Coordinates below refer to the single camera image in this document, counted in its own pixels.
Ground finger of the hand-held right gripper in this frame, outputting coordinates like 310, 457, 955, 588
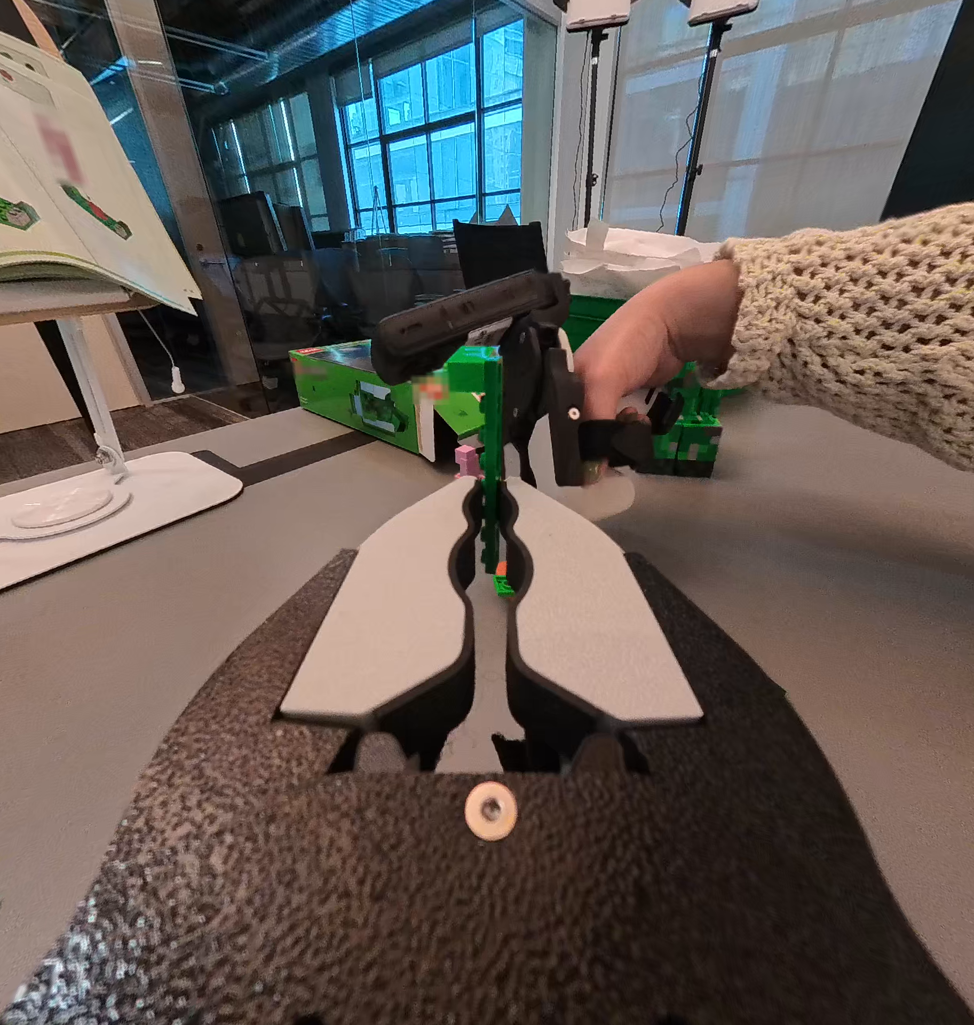
527, 472, 638, 526

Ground person's right hand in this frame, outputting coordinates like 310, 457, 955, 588
573, 258, 746, 429

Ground white book stand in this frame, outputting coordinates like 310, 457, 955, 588
0, 276, 245, 602

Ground green lego box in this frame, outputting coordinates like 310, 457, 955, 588
288, 340, 456, 463

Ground green lego plate assembly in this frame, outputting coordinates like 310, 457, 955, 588
476, 351, 510, 576

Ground white stand cord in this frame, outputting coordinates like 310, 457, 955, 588
138, 311, 188, 395

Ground studio light on stand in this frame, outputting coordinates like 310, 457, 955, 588
565, 0, 634, 229
675, 0, 762, 237

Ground lego instruction booklet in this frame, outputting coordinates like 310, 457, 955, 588
0, 18, 203, 315

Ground white paper bags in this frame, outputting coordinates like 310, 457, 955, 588
561, 223, 724, 299

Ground large paned window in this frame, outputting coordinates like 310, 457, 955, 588
335, 18, 529, 235

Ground green plastic bins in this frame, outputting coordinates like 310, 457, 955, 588
565, 293, 644, 353

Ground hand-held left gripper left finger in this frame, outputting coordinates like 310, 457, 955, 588
279, 482, 488, 774

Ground green lego creeper figure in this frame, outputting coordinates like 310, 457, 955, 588
651, 362, 726, 480

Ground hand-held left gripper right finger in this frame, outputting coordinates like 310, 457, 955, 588
498, 483, 706, 776

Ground person's right forearm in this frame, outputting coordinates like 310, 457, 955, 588
699, 200, 974, 479

